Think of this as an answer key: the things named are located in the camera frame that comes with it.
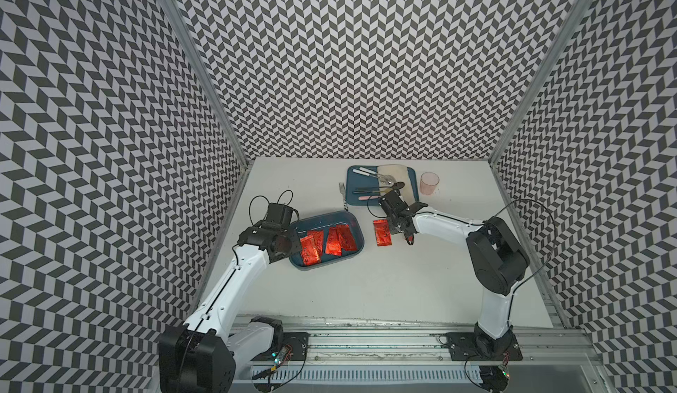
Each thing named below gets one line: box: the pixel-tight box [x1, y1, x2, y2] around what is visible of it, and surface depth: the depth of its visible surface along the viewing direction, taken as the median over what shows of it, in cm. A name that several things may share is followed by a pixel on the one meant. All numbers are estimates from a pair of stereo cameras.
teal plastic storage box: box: [289, 210, 365, 272], surface depth 86 cm
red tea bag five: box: [306, 229, 324, 260], surface depth 86 cm
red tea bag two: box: [335, 223, 358, 252], surface depth 90 cm
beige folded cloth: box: [377, 163, 415, 205], surface depth 115 cm
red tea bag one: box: [372, 218, 393, 247], surface depth 97 cm
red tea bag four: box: [325, 226, 343, 257], surface depth 87 cm
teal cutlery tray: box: [345, 165, 420, 207], surface depth 113 cm
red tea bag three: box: [299, 234, 322, 267], surface depth 84 cm
